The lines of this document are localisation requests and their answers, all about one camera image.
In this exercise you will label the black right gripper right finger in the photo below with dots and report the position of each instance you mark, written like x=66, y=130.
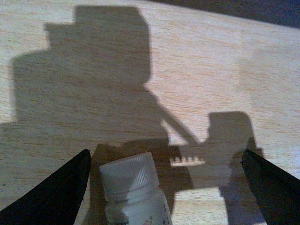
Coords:
x=277, y=192

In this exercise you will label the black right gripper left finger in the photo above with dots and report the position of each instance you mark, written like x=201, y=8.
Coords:
x=56, y=200

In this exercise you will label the white medicine bottle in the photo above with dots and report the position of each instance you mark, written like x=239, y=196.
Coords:
x=132, y=192

